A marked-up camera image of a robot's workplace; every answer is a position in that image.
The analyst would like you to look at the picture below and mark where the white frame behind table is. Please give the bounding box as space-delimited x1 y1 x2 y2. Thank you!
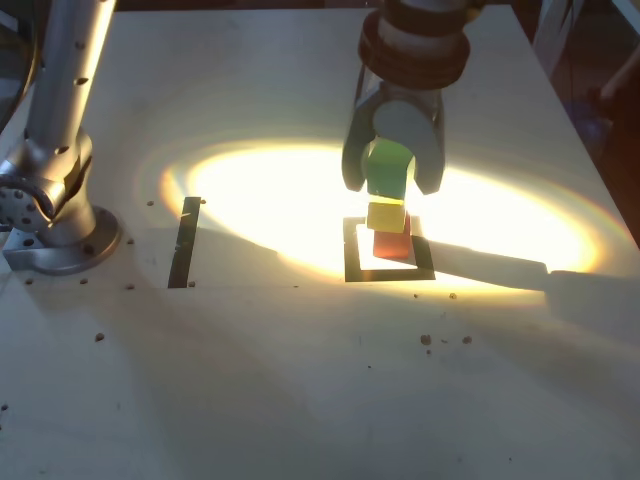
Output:
530 0 587 69

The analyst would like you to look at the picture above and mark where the black tape square outline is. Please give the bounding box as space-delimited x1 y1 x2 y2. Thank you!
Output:
342 215 437 283

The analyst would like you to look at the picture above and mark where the green cube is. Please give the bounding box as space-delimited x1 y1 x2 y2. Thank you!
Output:
366 138 416 201

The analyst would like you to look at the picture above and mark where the red cube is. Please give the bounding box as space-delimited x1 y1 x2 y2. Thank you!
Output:
372 212 412 260

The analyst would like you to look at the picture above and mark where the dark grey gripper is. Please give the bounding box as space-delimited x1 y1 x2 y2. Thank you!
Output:
341 68 447 197

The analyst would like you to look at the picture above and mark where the person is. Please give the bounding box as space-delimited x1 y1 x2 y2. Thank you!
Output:
587 49 640 211

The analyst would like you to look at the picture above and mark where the yellow cube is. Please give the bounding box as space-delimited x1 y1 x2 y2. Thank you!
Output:
366 198 407 234

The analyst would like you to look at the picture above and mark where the black tape strip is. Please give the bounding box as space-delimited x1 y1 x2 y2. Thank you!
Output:
167 196 202 290

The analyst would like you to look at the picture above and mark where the blue object beside table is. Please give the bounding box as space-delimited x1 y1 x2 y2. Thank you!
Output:
568 97 612 147

